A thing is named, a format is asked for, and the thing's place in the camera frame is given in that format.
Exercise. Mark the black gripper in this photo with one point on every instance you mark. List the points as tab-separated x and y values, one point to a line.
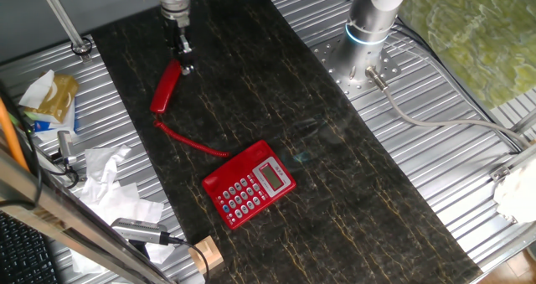
178	41

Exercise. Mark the red telephone handset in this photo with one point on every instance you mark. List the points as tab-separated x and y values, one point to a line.
165	87

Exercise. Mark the red telephone base with keypad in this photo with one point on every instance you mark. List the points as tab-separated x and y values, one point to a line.
251	183

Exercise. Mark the yellow tissue box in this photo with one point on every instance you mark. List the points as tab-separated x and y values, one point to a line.
58	97

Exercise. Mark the metal tripod pole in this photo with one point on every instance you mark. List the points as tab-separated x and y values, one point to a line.
63	20

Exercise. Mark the crumpled white tissue paper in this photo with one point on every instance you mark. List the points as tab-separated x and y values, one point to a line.
113	200

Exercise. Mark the blue white tissue pack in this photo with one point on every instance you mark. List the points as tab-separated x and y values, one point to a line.
46	127

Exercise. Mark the white tissue sheet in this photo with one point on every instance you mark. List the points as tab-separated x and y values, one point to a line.
35	91

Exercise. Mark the wooden block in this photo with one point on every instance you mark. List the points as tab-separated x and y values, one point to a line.
209	254

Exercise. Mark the orange tube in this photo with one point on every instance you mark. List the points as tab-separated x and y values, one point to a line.
10	137

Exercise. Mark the black marble pattern mat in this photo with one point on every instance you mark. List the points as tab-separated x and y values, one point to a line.
335	192

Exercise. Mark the black keyboard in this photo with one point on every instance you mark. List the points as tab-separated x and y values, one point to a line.
21	254

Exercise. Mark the green marbled mat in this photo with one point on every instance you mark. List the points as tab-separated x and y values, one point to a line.
481	32

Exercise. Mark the white crumpled cloth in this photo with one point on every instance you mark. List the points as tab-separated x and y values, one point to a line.
517	196

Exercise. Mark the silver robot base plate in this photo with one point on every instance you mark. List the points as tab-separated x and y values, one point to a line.
331	62

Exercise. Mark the small silver camera device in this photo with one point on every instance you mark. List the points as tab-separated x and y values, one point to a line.
66	143

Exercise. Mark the silver ribbed camera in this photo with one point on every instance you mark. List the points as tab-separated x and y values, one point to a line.
138	230

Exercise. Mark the metal frame bar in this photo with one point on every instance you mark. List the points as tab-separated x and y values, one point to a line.
63	217

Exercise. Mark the metal corner bracket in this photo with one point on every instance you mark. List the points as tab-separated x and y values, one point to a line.
500	174

